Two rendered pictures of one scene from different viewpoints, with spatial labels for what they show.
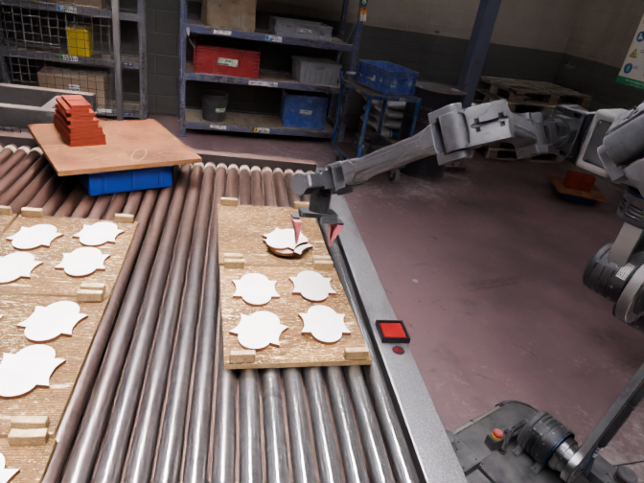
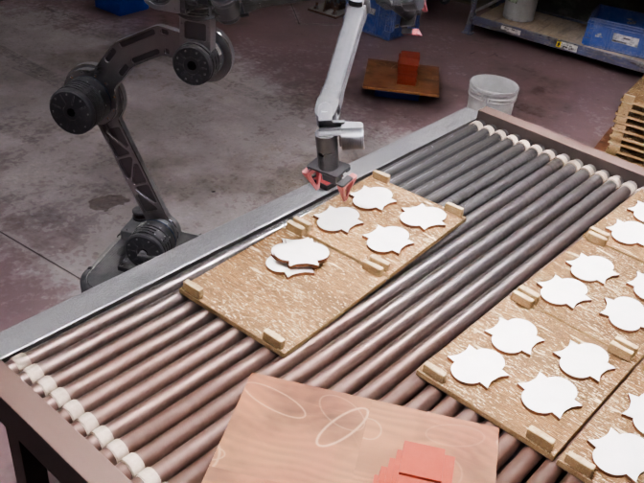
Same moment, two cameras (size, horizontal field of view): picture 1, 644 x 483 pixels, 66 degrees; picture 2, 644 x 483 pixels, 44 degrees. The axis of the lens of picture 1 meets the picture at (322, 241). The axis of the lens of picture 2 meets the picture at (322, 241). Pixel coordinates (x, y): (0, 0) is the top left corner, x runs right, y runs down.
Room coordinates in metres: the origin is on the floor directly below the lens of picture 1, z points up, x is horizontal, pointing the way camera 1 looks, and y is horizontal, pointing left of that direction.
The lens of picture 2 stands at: (2.42, 1.51, 2.17)
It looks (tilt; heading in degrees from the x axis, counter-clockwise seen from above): 34 degrees down; 232
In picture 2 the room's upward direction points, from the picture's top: 5 degrees clockwise
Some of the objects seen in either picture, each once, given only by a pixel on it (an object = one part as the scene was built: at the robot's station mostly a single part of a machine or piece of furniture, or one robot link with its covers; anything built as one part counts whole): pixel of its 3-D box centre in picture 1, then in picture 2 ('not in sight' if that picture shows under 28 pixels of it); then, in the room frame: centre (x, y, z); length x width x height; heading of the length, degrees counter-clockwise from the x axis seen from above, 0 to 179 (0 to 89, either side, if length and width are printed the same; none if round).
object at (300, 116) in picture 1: (303, 107); not in sight; (5.74, 0.47, 0.32); 0.50 x 0.41 x 0.37; 105
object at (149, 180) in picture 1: (119, 164); not in sight; (1.74, 0.81, 0.97); 0.31 x 0.31 x 0.10; 41
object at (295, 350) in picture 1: (287, 310); (379, 222); (1.07, 0.06, 0.93); 0.41 x 0.35 x 0.02; 16
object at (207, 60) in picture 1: (225, 58); not in sight; (5.43, 1.33, 0.78); 0.66 x 0.45 x 0.28; 109
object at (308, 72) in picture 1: (314, 70); not in sight; (5.72, 0.39, 0.76); 0.50 x 0.36 x 0.24; 115
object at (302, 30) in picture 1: (300, 29); not in sight; (5.65, 0.60, 1.16); 0.60 x 0.40 x 0.15; 112
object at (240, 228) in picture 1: (270, 234); (285, 285); (1.47, 0.17, 0.93); 0.41 x 0.35 x 0.02; 16
